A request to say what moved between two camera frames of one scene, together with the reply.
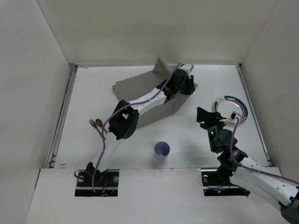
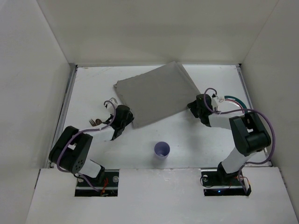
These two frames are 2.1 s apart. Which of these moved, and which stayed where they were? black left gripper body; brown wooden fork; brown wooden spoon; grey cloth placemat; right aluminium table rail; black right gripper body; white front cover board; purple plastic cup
Moved: black right gripper body; grey cloth placemat; black left gripper body
Stayed: white front cover board; brown wooden spoon; purple plastic cup; brown wooden fork; right aluminium table rail
